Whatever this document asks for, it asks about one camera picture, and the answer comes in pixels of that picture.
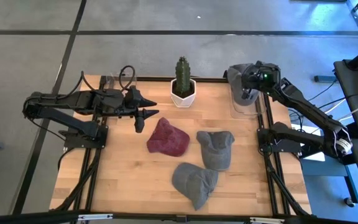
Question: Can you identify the black side desk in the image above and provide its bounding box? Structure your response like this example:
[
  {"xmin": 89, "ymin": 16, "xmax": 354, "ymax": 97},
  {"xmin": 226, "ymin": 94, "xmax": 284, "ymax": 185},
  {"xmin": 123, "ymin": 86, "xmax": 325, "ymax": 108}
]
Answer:
[{"xmin": 333, "ymin": 58, "xmax": 358, "ymax": 141}]

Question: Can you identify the dark red cap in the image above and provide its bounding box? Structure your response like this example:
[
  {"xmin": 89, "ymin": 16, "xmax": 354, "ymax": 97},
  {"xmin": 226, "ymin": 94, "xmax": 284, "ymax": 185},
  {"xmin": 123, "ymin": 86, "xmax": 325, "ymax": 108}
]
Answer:
[{"xmin": 146, "ymin": 116, "xmax": 191, "ymax": 157}]

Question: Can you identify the black power strip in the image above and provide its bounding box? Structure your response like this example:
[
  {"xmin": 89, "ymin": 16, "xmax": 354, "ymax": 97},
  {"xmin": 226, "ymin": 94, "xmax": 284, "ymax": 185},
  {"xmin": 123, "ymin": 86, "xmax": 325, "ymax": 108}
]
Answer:
[{"xmin": 314, "ymin": 75, "xmax": 337, "ymax": 83}]

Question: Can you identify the clear acrylic hat stand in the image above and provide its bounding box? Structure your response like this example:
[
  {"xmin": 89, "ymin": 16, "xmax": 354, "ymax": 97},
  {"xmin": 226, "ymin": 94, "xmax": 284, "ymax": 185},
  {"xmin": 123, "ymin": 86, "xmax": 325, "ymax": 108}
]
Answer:
[
  {"xmin": 228, "ymin": 83, "xmax": 267, "ymax": 120},
  {"xmin": 103, "ymin": 73, "xmax": 138, "ymax": 116}
]

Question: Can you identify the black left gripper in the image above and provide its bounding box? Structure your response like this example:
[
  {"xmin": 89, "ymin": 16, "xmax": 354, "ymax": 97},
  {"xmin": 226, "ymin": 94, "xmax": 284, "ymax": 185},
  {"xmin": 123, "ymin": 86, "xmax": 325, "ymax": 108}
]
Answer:
[{"xmin": 99, "ymin": 86, "xmax": 160, "ymax": 134}]

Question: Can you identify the black aluminium table frame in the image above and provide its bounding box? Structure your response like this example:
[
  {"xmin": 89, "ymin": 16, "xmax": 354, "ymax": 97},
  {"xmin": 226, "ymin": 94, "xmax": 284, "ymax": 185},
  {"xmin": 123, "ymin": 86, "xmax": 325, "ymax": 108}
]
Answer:
[{"xmin": 0, "ymin": 74, "xmax": 358, "ymax": 224}]

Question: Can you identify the black desk leg frame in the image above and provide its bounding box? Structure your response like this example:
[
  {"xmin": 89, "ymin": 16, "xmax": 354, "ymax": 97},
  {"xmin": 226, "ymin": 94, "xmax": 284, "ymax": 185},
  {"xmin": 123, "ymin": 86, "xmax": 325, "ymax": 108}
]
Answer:
[{"xmin": 301, "ymin": 149, "xmax": 358, "ymax": 205}]

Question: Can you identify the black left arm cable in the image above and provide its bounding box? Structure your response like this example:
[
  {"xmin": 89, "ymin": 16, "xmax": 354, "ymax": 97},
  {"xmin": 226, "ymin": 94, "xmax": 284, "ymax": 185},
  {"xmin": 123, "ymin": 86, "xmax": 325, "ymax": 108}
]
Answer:
[{"xmin": 80, "ymin": 65, "xmax": 135, "ymax": 93}]

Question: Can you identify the green cactus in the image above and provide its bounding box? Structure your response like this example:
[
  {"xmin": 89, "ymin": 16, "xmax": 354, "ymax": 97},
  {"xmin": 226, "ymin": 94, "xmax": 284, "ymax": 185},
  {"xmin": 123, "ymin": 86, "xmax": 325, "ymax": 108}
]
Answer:
[{"xmin": 175, "ymin": 56, "xmax": 191, "ymax": 97}]

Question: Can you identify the grey cap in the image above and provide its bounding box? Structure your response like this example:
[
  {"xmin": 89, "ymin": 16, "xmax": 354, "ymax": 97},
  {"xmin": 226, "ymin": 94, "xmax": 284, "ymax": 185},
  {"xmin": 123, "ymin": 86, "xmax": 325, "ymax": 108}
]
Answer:
[
  {"xmin": 227, "ymin": 63, "xmax": 260, "ymax": 107},
  {"xmin": 171, "ymin": 162, "xmax": 219, "ymax": 212},
  {"xmin": 196, "ymin": 130, "xmax": 236, "ymax": 171}
]

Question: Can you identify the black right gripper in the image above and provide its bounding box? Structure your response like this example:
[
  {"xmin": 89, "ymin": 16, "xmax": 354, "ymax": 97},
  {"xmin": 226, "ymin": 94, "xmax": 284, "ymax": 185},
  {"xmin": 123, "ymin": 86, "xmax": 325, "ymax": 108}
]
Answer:
[{"xmin": 242, "ymin": 61, "xmax": 282, "ymax": 101}]

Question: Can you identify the white faceted plant pot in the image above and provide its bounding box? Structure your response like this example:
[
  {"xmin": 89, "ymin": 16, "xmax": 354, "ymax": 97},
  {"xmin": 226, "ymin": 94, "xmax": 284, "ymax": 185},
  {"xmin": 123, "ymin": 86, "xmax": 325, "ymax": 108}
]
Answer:
[{"xmin": 170, "ymin": 78, "xmax": 197, "ymax": 109}]

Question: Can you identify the white paper sheet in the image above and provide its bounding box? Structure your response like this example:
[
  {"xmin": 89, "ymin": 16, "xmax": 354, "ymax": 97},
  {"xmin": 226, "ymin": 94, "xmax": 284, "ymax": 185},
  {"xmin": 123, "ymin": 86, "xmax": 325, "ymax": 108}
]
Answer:
[{"xmin": 290, "ymin": 123, "xmax": 326, "ymax": 162}]

